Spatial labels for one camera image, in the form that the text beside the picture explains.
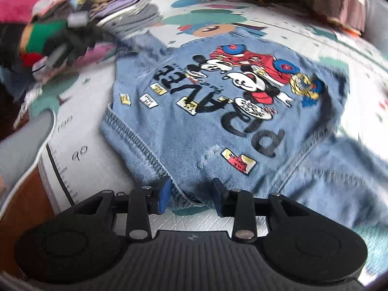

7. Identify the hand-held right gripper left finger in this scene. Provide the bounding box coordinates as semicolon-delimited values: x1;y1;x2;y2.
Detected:
71;178;170;243

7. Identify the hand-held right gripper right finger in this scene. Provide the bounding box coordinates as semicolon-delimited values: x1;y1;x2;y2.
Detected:
211;178;307;243

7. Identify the cartoon animal play mat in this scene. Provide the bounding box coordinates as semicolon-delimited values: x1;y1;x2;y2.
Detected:
0;0;388;279

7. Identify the printed denim jacket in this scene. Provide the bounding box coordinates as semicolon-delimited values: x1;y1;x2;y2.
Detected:
100;32;388;237

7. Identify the pastel folded clothes stack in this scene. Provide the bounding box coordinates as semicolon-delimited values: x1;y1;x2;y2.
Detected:
30;0;162;41

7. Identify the pink curtain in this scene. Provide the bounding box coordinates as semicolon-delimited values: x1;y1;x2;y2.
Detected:
312;0;369;32

